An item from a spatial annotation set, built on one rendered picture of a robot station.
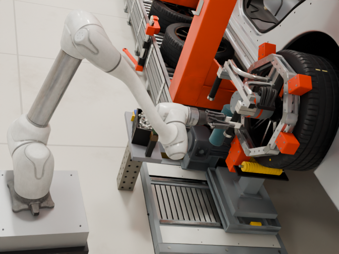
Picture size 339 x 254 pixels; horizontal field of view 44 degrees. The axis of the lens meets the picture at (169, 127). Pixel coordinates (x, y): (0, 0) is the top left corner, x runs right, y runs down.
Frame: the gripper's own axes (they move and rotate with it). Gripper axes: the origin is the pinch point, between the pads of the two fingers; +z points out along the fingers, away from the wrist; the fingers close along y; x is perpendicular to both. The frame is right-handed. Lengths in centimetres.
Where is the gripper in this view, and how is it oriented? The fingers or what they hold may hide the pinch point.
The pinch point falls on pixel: (233, 122)
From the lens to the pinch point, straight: 216.6
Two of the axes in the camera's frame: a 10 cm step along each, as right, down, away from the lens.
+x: 2.9, -7.9, -5.4
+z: 9.4, 1.3, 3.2
